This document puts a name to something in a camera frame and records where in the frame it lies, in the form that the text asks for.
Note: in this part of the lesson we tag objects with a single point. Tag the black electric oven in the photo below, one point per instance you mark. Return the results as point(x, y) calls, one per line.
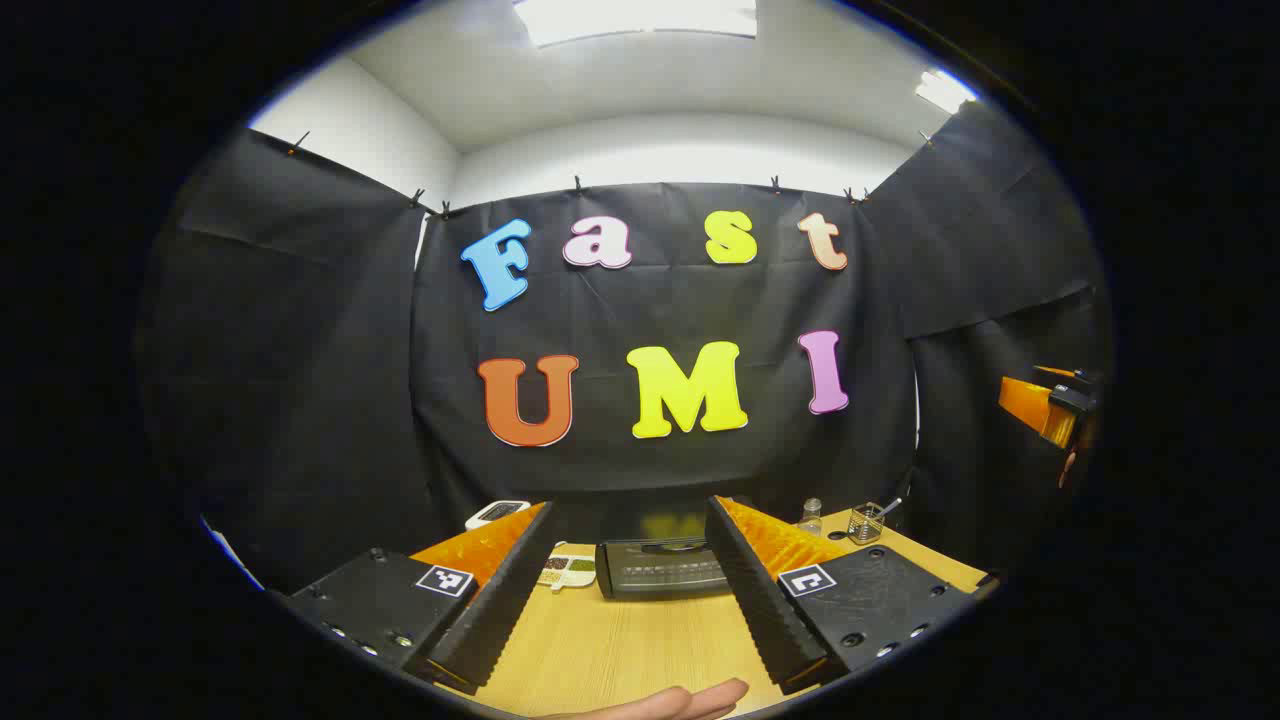
point(660, 570)

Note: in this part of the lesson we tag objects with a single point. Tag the white toaster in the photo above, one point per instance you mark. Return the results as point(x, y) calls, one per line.
point(497, 514)

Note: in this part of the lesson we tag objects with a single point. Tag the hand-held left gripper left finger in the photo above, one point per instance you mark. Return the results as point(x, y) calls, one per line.
point(500, 600)

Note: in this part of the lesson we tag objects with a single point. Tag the white divided snack plate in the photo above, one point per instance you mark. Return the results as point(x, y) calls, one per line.
point(568, 570)

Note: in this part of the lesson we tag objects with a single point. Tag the ceiling light panel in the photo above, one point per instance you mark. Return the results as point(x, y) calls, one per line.
point(635, 18)
point(945, 90)

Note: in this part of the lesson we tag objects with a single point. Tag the black backdrop cloth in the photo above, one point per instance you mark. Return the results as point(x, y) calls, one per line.
point(660, 300)

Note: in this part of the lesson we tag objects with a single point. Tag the clear glass bottle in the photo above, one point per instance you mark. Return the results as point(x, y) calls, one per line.
point(811, 518)

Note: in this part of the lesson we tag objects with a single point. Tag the row of cloth clips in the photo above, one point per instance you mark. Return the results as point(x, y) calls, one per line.
point(578, 184)

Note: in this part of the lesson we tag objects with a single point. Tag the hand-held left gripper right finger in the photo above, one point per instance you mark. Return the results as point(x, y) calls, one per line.
point(760, 600)

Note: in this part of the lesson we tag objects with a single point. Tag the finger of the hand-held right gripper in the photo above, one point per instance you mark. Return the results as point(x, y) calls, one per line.
point(1030, 405)

